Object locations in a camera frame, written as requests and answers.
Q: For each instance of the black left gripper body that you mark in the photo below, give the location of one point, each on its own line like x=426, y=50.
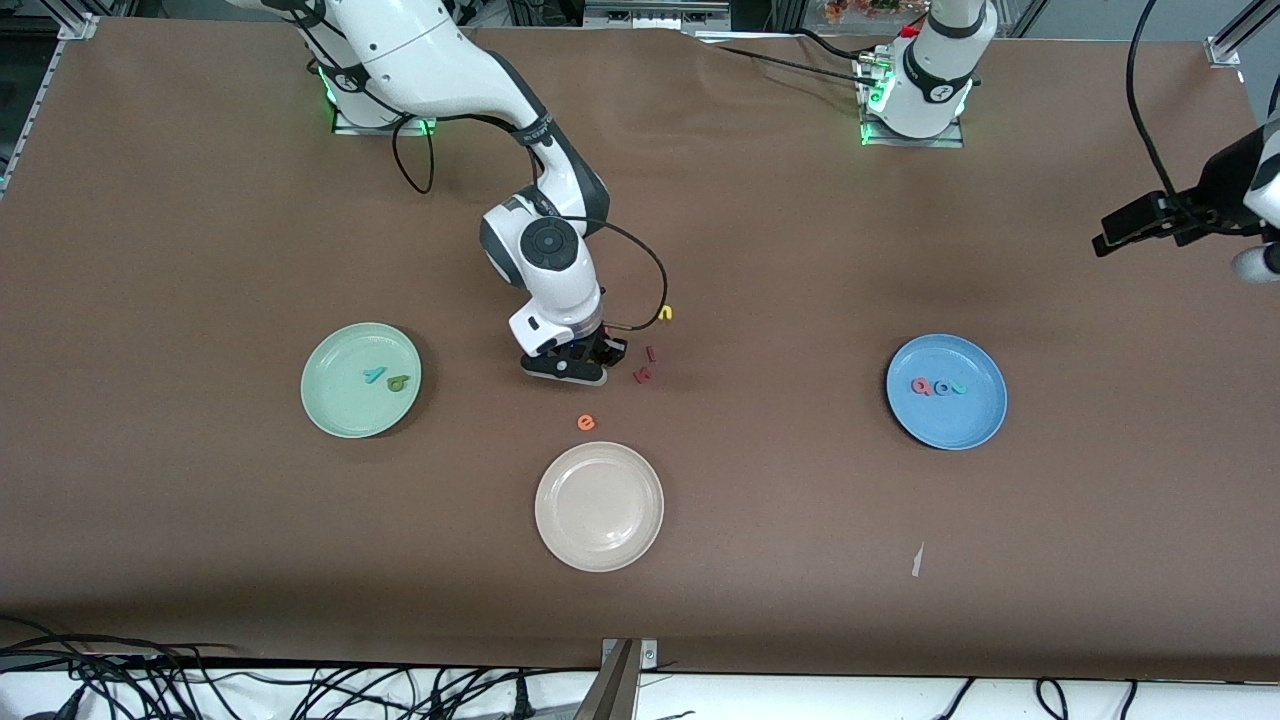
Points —
x=1213, y=189

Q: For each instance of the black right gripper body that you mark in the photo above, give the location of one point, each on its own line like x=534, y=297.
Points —
x=603, y=346

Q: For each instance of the teal letter y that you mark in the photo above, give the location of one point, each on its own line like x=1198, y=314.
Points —
x=375, y=376

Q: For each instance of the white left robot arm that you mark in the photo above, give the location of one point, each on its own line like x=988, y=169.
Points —
x=930, y=80

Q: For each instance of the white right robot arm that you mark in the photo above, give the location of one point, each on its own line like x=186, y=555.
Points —
x=545, y=245

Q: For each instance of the beige plate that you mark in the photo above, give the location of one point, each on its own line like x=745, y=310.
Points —
x=599, y=507

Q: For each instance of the brown table cover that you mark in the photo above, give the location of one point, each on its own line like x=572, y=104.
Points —
x=760, y=220

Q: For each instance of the blue plate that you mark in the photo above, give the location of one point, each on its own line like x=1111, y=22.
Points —
x=946, y=425

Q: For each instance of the green plate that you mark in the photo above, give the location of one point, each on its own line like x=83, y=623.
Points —
x=345, y=410

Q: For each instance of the orange flowers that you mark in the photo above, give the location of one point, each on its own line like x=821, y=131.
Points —
x=860, y=10

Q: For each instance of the grey metal beam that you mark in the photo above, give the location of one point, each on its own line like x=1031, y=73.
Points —
x=612, y=695

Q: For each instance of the white paper scrap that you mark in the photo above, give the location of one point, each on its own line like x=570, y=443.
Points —
x=917, y=560

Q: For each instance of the aluminium frame profile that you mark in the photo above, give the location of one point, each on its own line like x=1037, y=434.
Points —
x=75, y=28
x=1225, y=48

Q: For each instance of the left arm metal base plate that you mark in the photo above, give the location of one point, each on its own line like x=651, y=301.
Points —
x=950, y=143

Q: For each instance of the small metal bracket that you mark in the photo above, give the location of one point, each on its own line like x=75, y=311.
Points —
x=648, y=655

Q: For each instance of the metal frame rail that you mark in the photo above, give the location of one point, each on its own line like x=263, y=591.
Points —
x=655, y=15

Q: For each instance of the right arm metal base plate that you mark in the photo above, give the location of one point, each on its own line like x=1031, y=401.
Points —
x=350, y=127

